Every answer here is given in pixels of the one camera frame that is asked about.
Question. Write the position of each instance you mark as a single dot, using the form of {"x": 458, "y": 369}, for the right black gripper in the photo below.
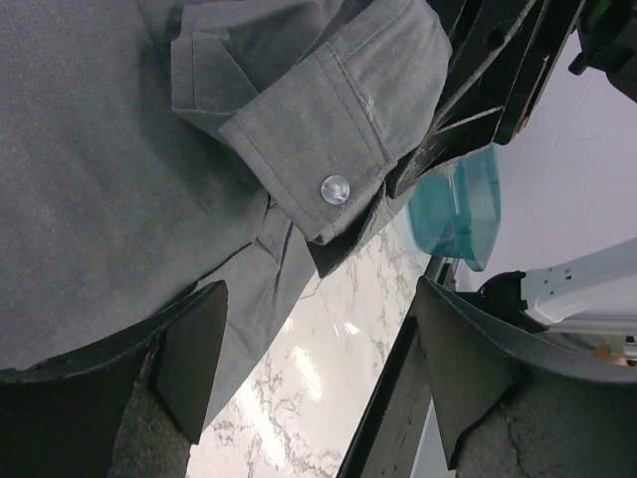
{"x": 502, "y": 55}

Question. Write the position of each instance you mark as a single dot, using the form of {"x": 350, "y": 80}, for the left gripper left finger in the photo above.
{"x": 130, "y": 405}

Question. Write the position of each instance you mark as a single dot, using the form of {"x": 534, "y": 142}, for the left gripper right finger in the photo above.
{"x": 512, "y": 404}

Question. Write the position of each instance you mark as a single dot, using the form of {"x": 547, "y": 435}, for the grey long sleeve shirt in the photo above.
{"x": 151, "y": 146}

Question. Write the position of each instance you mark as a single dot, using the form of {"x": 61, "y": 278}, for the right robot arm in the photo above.
{"x": 556, "y": 298}

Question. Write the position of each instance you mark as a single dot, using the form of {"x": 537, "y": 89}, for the teal plastic bin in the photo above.
{"x": 455, "y": 210}

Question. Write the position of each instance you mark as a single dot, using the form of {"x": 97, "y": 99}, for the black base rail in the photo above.
{"x": 398, "y": 433}

